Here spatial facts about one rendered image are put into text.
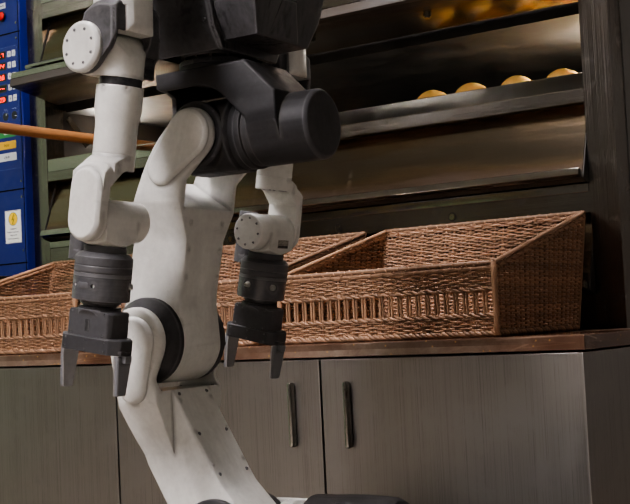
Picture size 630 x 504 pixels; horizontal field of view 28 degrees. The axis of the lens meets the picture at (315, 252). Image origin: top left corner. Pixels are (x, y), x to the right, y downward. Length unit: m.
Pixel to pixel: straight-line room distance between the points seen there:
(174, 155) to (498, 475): 0.93
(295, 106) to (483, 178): 1.16
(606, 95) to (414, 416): 0.91
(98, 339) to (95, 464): 1.26
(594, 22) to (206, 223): 1.27
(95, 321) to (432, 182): 1.42
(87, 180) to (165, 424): 0.43
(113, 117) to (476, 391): 0.98
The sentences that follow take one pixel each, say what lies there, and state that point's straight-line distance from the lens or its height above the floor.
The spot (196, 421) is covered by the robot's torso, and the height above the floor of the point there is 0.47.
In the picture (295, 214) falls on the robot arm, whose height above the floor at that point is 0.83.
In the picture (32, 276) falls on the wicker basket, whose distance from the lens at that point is 3.89.
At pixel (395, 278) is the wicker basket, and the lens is 2.64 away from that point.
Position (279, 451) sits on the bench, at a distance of 2.77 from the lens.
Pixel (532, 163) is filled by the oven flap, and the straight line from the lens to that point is 3.04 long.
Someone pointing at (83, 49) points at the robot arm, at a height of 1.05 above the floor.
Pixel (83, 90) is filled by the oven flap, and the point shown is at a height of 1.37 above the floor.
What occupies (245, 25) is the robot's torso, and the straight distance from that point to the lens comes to 2.00.
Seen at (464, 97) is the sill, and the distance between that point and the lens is 3.15.
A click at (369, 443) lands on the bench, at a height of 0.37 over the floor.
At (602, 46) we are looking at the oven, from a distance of 3.01.
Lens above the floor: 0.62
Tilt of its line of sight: 3 degrees up
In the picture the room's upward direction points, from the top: 3 degrees counter-clockwise
